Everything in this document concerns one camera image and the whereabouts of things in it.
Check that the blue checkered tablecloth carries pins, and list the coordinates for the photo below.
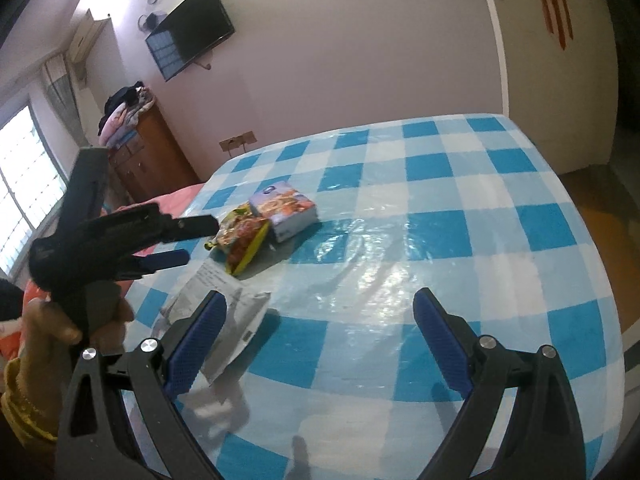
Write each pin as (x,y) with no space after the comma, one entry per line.
(450,240)

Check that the wooden cabinet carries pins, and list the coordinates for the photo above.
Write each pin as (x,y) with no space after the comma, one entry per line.
(150,155)

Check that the white air conditioner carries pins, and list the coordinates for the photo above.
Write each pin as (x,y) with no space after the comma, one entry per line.
(87,35)

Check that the colourful printed cardboard box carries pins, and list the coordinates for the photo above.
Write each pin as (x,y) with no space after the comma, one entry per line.
(285,207)

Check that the sheer window curtain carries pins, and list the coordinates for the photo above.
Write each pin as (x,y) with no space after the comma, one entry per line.
(65,95)

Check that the person's left forearm yellow sleeve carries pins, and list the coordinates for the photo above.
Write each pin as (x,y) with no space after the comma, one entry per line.
(27,400)

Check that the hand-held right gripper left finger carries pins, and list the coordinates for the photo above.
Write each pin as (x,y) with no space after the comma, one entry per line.
(195,345)

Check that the yellow snack packet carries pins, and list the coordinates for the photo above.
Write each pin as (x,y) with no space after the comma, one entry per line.
(242,237)

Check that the barred window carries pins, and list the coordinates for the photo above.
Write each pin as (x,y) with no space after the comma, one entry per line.
(25,180)

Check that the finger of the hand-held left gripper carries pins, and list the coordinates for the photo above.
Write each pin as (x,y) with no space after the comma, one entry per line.
(192,226)
(165,260)

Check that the wall outlet plate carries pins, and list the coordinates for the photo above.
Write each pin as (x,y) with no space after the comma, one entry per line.
(239,141)

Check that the white door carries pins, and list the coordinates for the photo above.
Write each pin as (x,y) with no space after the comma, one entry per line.
(550,85)

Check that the grey plastic mailer bag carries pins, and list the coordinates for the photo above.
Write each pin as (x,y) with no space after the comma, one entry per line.
(235,320)

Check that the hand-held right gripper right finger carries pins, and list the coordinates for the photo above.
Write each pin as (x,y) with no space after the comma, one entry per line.
(442,345)

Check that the pile of folded clothes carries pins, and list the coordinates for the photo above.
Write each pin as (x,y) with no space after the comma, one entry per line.
(122,112)

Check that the black wall television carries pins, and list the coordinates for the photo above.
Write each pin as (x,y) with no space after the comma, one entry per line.
(200,25)

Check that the red door decoration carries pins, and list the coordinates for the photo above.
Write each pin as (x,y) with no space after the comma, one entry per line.
(552,0)

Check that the person's left hand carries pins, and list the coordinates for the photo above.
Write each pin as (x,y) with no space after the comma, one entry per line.
(47,325)

